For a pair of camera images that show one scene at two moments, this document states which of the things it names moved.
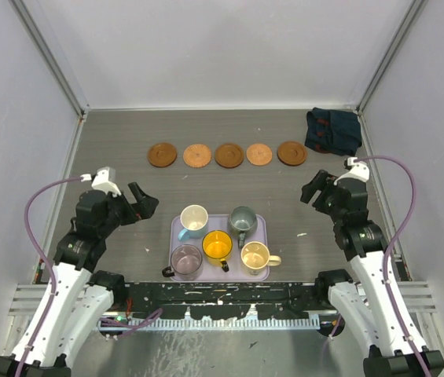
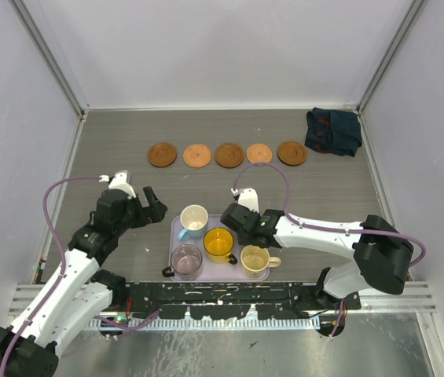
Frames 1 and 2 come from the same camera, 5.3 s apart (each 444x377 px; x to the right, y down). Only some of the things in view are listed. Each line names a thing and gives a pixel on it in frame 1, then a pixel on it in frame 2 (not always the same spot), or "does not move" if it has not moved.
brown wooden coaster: [291, 153] does not move
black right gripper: [321, 179] → [243, 239]
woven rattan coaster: [258, 154] does not move
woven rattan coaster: [196, 155] does not move
